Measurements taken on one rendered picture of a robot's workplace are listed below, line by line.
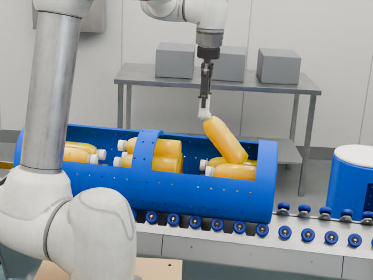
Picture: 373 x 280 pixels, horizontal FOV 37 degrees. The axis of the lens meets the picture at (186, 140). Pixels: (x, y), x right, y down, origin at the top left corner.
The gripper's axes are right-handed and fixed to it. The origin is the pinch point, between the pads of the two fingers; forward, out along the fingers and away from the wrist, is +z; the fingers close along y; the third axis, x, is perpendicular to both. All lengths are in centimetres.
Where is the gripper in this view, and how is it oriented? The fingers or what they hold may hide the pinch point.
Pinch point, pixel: (204, 106)
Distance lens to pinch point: 185.7
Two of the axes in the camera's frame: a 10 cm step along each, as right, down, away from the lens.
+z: -0.6, 9.5, 3.2
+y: 1.4, -3.1, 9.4
